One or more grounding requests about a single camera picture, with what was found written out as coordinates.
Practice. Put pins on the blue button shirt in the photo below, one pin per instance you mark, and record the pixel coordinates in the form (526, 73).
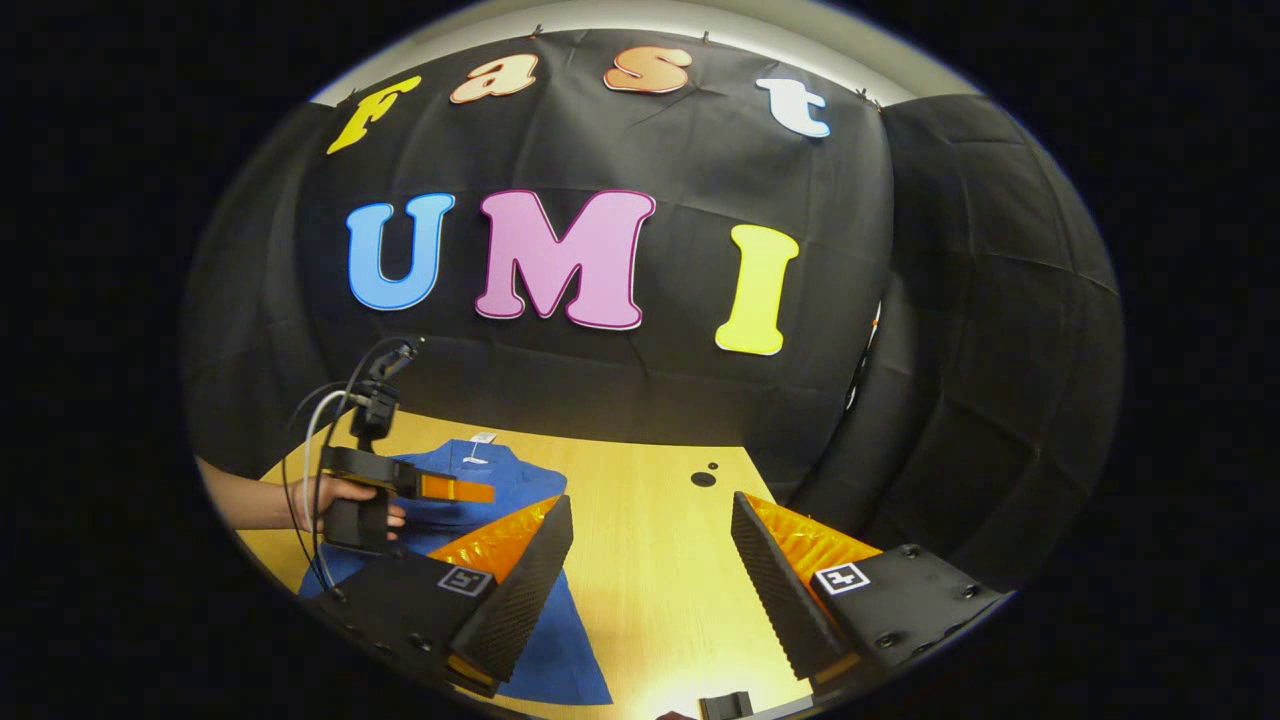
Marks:
(520, 480)

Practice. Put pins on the black table edge bracket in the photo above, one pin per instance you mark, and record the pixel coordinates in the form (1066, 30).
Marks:
(725, 705)

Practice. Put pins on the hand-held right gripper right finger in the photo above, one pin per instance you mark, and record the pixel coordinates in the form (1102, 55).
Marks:
(775, 590)

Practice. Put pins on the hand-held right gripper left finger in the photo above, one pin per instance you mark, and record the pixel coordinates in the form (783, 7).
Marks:
(520, 600)

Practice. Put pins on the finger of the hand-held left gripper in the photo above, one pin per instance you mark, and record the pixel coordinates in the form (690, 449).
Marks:
(455, 488)

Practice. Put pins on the black backdrop cloth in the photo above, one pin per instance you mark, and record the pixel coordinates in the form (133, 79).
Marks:
(700, 400)

